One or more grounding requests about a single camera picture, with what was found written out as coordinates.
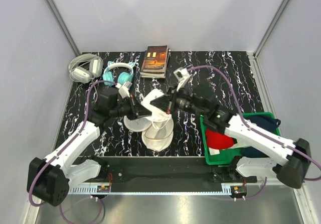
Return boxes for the green plastic bin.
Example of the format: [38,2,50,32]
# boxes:
[200,112,275,165]

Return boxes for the teal cat-ear headphones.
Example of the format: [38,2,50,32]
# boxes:
[102,61,137,87]

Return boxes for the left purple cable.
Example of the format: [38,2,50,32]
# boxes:
[28,80,118,223]

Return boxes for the red garment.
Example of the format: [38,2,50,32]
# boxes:
[205,129,237,150]

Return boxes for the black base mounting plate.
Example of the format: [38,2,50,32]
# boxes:
[98,157,257,194]

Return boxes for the white grey headphones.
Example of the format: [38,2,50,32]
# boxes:
[68,53,103,83]

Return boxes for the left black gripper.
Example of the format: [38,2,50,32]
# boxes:
[110,93,152,121]

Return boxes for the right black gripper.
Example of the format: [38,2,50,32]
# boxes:
[150,83,206,118]

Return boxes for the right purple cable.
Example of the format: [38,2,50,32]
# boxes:
[187,65,321,201]

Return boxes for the dark cover book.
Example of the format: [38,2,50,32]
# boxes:
[140,45,170,75]

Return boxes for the navy blue garment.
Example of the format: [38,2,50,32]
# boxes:
[241,114,281,158]

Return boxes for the white mesh laundry bag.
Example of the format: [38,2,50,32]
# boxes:
[123,110,174,152]

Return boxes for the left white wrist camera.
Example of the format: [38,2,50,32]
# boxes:
[115,81,132,98]

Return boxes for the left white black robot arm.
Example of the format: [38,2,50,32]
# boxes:
[27,87,152,206]

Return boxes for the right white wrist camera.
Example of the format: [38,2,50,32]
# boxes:
[174,68,191,91]

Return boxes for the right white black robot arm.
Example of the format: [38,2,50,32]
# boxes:
[150,88,311,189]

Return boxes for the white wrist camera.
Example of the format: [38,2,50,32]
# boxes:
[174,68,191,91]
[115,81,132,98]

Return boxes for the purple cable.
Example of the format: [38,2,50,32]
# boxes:
[187,65,321,201]
[28,80,118,223]

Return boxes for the white bra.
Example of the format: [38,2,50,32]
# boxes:
[141,89,172,130]

